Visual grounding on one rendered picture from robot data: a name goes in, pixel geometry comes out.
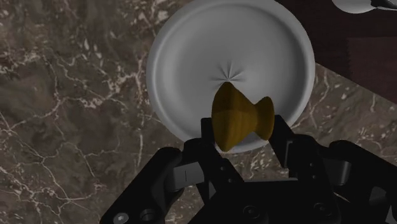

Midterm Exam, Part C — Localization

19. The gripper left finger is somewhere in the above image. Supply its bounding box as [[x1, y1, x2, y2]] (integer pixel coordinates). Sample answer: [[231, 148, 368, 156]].
[[99, 117, 246, 224]]

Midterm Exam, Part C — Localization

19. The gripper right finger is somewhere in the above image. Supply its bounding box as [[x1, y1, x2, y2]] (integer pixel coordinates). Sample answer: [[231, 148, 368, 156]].
[[268, 115, 397, 224]]

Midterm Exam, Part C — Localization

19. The yellow wooden hourglass-shaped piece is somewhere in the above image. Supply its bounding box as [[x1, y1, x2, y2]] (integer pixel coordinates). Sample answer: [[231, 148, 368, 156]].
[[211, 81, 275, 153]]

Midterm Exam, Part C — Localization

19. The dark red robot stand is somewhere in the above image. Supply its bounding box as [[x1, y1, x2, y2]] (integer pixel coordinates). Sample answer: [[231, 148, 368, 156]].
[[275, 0, 397, 104]]

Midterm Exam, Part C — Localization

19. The white round plate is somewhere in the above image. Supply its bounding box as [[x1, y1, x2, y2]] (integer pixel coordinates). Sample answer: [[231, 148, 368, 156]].
[[146, 0, 316, 154]]

